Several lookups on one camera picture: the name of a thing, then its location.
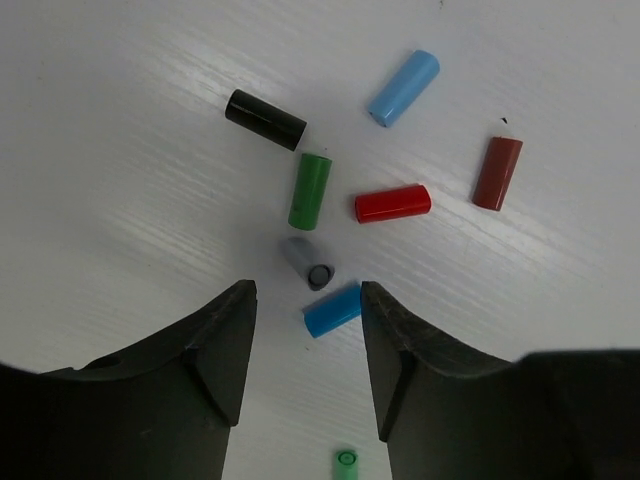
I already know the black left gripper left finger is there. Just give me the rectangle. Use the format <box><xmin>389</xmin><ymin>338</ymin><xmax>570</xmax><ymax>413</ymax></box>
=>
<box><xmin>1</xmin><ymin>280</ymin><xmax>257</xmax><ymax>479</ymax></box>

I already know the red pen cap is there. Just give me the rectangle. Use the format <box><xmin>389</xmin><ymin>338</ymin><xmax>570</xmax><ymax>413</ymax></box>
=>
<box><xmin>354</xmin><ymin>184</ymin><xmax>432</xmax><ymax>224</ymax></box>

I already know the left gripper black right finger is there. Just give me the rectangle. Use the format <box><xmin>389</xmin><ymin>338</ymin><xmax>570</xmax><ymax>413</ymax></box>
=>
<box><xmin>361</xmin><ymin>281</ymin><xmax>639</xmax><ymax>479</ymax></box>

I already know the light blue pen cap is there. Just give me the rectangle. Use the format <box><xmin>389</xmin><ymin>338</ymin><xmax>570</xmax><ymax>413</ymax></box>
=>
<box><xmin>367</xmin><ymin>50</ymin><xmax>440</xmax><ymax>128</ymax></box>

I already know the grey pen cap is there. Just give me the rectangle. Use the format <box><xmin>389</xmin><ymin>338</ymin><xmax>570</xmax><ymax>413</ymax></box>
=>
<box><xmin>280</xmin><ymin>237</ymin><xmax>335</xmax><ymax>291</ymax></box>

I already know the black pen cap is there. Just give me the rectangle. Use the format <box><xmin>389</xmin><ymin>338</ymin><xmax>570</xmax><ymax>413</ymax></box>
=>
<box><xmin>225</xmin><ymin>89</ymin><xmax>307</xmax><ymax>151</ymax></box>

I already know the brown pen cap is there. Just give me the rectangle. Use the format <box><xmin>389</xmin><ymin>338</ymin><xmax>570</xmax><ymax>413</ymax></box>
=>
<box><xmin>471</xmin><ymin>137</ymin><xmax>523</xmax><ymax>211</ymax></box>

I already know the light green cap marker pen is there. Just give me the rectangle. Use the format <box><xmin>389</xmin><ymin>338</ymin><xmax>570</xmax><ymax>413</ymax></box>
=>
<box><xmin>332</xmin><ymin>449</ymin><xmax>359</xmax><ymax>480</ymax></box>

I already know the green pen cap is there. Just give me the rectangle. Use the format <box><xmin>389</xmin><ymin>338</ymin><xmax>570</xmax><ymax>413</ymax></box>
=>
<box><xmin>288</xmin><ymin>153</ymin><xmax>333</xmax><ymax>231</ymax></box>

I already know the medium blue pen cap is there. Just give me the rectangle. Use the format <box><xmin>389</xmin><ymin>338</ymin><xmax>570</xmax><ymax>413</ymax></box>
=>
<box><xmin>303</xmin><ymin>282</ymin><xmax>361</xmax><ymax>339</ymax></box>

